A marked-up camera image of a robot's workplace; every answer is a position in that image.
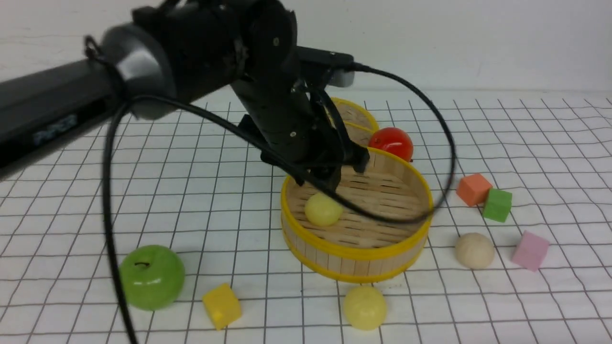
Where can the beige bun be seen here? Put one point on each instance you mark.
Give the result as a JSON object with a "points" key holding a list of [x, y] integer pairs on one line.
{"points": [[474, 251]]}

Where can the woven bamboo steamer lid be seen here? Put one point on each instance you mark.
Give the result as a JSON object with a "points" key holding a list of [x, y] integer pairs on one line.
{"points": [[360, 123]]}

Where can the white grid tablecloth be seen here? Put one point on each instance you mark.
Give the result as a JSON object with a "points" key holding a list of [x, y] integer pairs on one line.
{"points": [[186, 184]]}

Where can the pink cube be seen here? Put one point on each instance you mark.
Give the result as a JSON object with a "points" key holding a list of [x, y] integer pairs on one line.
{"points": [[530, 252]]}

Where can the yellow bun front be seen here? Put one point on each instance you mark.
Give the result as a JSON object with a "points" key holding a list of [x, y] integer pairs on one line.
{"points": [[365, 308]]}

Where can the bamboo steamer tray yellow rim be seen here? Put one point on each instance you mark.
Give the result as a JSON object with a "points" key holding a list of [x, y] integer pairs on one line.
{"points": [[356, 249]]}

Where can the green cube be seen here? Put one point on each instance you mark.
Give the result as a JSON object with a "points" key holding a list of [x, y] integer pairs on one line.
{"points": [[498, 205]]}

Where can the yellow bun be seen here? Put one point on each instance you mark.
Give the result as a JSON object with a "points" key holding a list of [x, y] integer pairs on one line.
{"points": [[365, 308], [320, 210]]}

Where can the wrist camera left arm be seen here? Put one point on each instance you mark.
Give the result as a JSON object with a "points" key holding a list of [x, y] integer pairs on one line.
{"points": [[325, 68]]}

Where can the green apple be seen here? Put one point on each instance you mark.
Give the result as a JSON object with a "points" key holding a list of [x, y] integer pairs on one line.
{"points": [[152, 277]]}

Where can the red tomato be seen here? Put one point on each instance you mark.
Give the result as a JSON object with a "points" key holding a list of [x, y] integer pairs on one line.
{"points": [[394, 141]]}

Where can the yellow cube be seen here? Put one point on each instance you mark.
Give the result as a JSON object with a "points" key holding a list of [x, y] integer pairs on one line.
{"points": [[222, 306]]}

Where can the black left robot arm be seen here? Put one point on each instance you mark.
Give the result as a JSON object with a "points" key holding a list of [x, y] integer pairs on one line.
{"points": [[171, 55]]}

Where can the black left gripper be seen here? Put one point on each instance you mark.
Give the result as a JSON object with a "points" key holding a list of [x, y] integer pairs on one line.
{"points": [[302, 128]]}

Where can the orange cube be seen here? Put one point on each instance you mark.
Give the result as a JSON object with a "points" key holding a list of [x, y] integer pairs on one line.
{"points": [[473, 189]]}

